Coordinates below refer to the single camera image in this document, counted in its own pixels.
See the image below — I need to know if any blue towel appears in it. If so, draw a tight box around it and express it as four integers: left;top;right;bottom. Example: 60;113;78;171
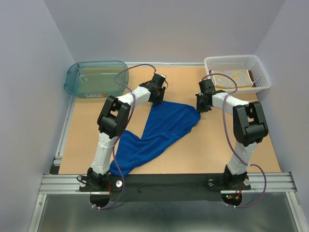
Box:
109;101;201;177

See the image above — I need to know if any yellow white towel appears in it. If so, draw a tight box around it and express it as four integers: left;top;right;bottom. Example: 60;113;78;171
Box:
209;69;254;89

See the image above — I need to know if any brown towel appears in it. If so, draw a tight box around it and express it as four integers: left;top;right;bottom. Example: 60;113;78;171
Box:
248;70;254;85

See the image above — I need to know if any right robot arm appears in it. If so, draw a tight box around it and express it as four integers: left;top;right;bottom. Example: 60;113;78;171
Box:
196;79;268;189

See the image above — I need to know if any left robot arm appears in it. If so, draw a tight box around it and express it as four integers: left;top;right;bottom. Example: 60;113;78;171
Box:
87;73;166;190

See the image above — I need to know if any white plastic basket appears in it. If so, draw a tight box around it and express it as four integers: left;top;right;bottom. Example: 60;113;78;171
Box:
204;55;271;95

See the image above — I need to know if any teal plastic bin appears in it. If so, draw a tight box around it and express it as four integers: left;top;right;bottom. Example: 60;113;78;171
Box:
64;60;129;99

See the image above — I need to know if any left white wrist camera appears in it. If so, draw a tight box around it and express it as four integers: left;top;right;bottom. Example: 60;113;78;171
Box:
154;71;166;79

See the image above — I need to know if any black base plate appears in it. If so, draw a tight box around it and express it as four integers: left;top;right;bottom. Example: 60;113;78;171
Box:
77;174;251;202

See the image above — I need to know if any aluminium frame rail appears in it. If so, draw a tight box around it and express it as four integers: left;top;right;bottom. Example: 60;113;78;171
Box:
36;67;309;232

